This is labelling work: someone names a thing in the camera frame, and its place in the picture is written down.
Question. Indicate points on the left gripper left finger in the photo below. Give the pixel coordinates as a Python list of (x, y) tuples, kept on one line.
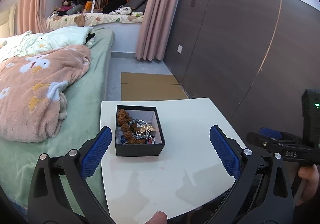
[(48, 202)]

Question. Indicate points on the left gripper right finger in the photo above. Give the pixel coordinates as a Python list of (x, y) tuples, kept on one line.
[(261, 192)]

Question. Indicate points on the black jewelry box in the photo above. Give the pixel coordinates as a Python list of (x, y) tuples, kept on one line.
[(125, 113)]

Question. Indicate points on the silver chain jewelry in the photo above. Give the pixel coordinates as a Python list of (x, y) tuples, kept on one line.
[(137, 132)]

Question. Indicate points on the right hand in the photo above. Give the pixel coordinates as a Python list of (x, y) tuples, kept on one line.
[(311, 176)]

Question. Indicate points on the left hand thumb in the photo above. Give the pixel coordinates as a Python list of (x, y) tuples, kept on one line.
[(158, 218)]

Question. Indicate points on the green bed sheet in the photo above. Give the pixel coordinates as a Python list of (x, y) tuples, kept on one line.
[(84, 97)]

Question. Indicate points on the pink plush blanket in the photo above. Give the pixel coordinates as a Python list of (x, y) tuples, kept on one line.
[(33, 104)]

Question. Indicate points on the cardboard floor sheet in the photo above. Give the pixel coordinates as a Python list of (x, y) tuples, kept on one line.
[(150, 87)]

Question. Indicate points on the light green pillow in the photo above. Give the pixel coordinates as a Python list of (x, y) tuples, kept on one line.
[(28, 44)]

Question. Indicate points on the pink curtain right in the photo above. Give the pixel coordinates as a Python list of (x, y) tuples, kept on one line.
[(155, 29)]

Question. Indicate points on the white wall socket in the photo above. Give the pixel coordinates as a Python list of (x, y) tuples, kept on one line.
[(179, 50)]

